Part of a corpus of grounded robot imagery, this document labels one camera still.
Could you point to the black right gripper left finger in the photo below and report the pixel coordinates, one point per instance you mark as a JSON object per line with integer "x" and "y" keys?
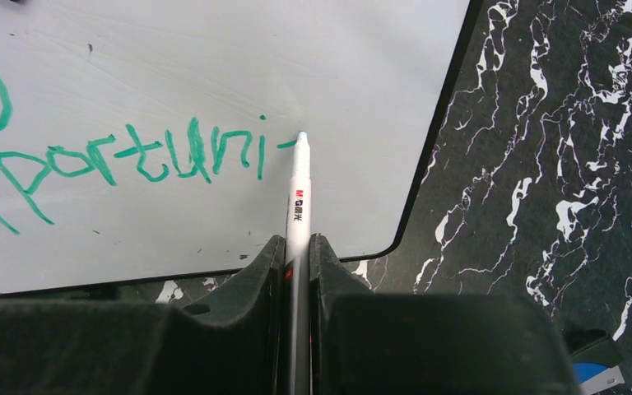
{"x": 224, "y": 343}

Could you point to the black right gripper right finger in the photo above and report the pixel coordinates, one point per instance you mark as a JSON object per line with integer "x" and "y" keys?
{"x": 398, "y": 343}

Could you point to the black framed whiteboard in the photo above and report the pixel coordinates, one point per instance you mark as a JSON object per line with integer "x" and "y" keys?
{"x": 143, "y": 139}

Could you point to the blue stapler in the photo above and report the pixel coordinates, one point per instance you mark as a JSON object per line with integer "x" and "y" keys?
{"x": 595, "y": 358}

